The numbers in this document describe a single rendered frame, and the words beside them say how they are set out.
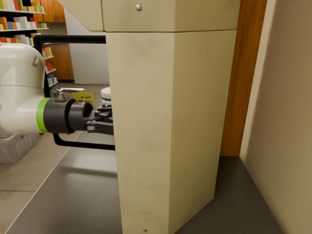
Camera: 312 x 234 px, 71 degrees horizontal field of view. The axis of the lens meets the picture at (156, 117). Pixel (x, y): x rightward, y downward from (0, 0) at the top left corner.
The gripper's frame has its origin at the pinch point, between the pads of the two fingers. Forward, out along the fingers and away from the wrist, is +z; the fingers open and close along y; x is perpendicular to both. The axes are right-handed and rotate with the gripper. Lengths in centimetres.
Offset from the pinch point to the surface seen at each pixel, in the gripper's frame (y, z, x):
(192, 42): -10.4, 7.9, -19.1
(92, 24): -14.3, -8.2, -22.1
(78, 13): -14.3, -10.2, -23.6
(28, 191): 98, -123, 120
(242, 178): 10.4, 29.6, 26.0
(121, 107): -14.1, -4.4, -8.2
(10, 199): 87, -132, 120
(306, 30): 7.1, 36.1, -20.7
